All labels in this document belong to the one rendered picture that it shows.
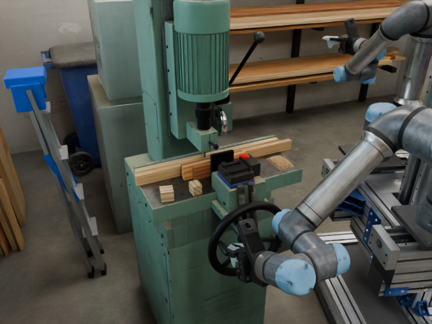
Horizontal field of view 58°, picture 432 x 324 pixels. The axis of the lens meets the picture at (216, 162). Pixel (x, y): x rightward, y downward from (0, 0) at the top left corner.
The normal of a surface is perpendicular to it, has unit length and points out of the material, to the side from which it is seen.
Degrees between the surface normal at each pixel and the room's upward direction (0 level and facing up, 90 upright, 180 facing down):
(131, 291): 0
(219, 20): 90
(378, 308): 0
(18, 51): 90
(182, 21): 90
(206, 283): 90
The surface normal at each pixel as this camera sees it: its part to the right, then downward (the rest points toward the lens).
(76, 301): 0.00, -0.87
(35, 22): 0.37, 0.45
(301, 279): 0.38, -0.05
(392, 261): 0.11, 0.48
